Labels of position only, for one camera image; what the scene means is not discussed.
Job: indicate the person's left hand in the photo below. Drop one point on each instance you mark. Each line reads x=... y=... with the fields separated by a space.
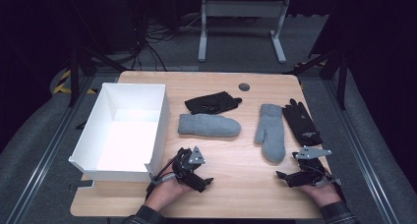
x=167 y=193

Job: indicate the grey knit mitten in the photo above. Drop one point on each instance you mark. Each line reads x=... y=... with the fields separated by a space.
x=209 y=125
x=272 y=132

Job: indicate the grey round table grommet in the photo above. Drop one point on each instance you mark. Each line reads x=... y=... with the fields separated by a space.
x=244 y=87

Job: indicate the white metal desk frame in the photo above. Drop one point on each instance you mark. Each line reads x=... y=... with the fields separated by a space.
x=242 y=8

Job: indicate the grey metal floor rail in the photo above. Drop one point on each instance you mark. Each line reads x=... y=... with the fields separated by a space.
x=360 y=155
x=49 y=152

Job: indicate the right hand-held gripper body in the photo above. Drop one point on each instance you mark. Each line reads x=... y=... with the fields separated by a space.
x=311 y=171

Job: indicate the black glove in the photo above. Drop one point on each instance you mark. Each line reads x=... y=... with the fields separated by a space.
x=300 y=122
x=209 y=102

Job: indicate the white plastic box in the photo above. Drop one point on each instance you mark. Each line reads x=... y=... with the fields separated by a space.
x=128 y=135

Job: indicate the person's right hand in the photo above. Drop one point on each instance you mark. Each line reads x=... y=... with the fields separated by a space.
x=323 y=194

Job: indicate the black metal stand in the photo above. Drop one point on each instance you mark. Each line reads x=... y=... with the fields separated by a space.
x=74 y=80
x=342 y=83

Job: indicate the yellow black hazard tape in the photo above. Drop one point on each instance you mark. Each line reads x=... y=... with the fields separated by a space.
x=60 y=86

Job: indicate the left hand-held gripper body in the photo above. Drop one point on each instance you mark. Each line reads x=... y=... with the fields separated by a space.
x=188 y=166

